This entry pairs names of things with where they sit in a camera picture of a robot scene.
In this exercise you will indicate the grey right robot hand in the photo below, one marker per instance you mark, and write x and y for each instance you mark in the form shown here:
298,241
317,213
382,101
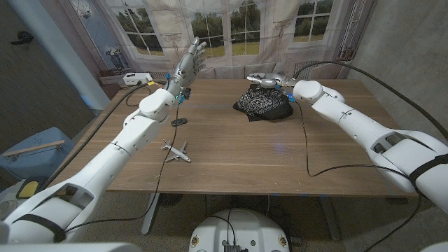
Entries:
274,81

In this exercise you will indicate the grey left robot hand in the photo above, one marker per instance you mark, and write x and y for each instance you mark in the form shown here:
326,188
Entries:
189,66

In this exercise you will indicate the black paisley bandana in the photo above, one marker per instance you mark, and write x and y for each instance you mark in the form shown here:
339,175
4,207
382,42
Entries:
262,105

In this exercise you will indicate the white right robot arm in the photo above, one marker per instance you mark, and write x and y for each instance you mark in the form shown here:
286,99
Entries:
367,129

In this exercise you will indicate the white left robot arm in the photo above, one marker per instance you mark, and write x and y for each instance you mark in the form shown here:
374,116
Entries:
115,154

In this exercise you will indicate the white power box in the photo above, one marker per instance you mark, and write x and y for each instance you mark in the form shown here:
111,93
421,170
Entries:
134,78

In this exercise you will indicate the small black toy car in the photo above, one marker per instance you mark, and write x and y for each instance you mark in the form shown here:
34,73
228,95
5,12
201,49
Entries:
178,122

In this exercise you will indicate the printed window backdrop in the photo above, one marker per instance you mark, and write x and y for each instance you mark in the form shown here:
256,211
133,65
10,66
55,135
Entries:
238,21

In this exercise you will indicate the white toy airplane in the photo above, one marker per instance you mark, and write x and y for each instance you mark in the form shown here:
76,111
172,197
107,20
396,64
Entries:
176,153

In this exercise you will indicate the white pillar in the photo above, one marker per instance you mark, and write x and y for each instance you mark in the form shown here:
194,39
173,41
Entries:
59,52

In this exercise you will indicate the grey table leg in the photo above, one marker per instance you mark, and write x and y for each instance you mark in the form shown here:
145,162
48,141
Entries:
329,217
150,213

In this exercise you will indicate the white robot torso base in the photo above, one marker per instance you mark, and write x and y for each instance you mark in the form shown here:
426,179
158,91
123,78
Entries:
245,227

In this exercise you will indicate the blue storage bin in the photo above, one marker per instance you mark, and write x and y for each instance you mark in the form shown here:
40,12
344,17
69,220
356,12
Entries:
35,164

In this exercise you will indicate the yellow and black pad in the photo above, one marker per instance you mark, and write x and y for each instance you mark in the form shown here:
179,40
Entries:
28,189

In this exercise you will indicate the grey white sneaker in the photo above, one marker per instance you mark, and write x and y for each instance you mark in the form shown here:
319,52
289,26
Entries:
7,207

